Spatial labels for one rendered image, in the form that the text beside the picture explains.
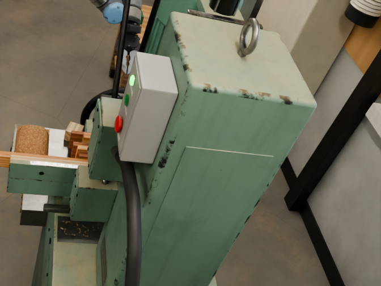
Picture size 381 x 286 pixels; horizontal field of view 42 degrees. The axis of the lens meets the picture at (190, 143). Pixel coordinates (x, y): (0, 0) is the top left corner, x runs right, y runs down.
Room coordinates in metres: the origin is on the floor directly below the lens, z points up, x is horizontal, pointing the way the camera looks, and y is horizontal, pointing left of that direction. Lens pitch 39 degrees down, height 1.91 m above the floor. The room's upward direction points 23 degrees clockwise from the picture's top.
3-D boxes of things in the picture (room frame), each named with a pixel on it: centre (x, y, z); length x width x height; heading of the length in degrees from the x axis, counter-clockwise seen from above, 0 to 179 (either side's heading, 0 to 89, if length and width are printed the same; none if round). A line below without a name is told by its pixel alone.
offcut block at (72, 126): (1.07, 0.32, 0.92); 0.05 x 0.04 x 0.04; 7
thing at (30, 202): (1.04, 0.40, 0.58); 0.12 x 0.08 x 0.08; 25
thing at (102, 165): (0.76, 0.15, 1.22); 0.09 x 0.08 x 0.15; 25
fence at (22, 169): (0.96, 0.13, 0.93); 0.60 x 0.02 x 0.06; 115
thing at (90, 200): (0.79, 0.17, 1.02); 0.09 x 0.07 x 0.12; 115
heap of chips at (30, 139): (0.97, 0.41, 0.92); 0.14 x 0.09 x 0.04; 25
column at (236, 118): (0.76, -0.02, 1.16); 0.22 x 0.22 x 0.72; 25
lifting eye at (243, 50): (0.76, -0.02, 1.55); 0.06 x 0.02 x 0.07; 25
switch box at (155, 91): (0.67, 0.09, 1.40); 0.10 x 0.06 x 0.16; 25
